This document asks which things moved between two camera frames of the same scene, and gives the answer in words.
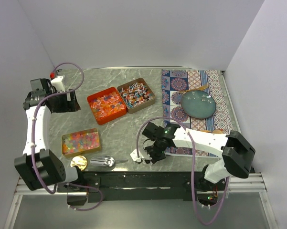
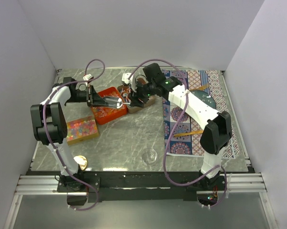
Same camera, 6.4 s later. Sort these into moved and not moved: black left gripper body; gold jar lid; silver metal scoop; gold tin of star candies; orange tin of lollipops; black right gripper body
Moved: black right gripper body; gold tin of star candies; silver metal scoop; black left gripper body
Not moved: orange tin of lollipops; gold jar lid
